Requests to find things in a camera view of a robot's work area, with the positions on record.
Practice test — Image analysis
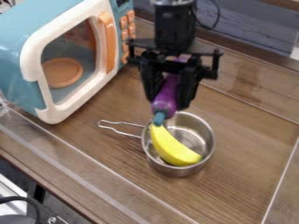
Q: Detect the blue toy microwave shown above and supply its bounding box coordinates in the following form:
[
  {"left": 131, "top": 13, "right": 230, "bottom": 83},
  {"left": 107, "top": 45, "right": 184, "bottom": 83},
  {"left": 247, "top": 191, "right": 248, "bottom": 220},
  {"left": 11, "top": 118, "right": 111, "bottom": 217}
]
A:
[{"left": 0, "top": 0, "right": 136, "bottom": 124}]

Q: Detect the orange microwave turntable plate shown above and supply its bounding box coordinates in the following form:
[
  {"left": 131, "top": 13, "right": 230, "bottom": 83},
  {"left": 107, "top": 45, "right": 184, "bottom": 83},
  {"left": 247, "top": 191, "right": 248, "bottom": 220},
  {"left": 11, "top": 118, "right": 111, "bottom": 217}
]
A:
[{"left": 41, "top": 58, "right": 83, "bottom": 88}]

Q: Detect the purple toy eggplant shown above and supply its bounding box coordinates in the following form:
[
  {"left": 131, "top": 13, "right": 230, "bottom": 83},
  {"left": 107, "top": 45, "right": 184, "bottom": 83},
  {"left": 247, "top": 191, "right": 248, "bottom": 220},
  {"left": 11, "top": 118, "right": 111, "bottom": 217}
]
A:
[{"left": 151, "top": 55, "right": 190, "bottom": 127}]

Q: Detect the yellow toy banana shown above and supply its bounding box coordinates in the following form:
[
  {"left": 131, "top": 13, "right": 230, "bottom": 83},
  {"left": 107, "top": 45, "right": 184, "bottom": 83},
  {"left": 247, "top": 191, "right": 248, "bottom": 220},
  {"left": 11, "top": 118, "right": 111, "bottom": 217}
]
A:
[{"left": 150, "top": 124, "right": 202, "bottom": 166}]

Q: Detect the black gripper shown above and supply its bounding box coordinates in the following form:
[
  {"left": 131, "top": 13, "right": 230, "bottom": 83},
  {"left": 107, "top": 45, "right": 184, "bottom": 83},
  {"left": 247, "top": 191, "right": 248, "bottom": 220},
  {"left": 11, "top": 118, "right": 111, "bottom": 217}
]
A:
[{"left": 126, "top": 38, "right": 224, "bottom": 110}]

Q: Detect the black cable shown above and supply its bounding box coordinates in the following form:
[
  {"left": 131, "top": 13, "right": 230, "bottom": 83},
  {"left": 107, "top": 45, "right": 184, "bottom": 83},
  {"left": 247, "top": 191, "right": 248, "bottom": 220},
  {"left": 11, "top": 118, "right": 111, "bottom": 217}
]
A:
[{"left": 191, "top": 0, "right": 222, "bottom": 31}]

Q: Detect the silver pot with wire handle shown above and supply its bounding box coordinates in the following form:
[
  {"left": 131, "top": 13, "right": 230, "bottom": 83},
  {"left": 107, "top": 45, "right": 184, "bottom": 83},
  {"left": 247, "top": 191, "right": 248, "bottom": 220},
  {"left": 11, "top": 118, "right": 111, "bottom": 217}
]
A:
[{"left": 98, "top": 112, "right": 215, "bottom": 178}]

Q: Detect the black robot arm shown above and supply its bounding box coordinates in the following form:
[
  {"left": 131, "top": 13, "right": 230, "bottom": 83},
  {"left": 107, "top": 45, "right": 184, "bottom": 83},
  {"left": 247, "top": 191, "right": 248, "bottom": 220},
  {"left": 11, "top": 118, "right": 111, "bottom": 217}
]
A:
[{"left": 126, "top": 0, "right": 223, "bottom": 110}]

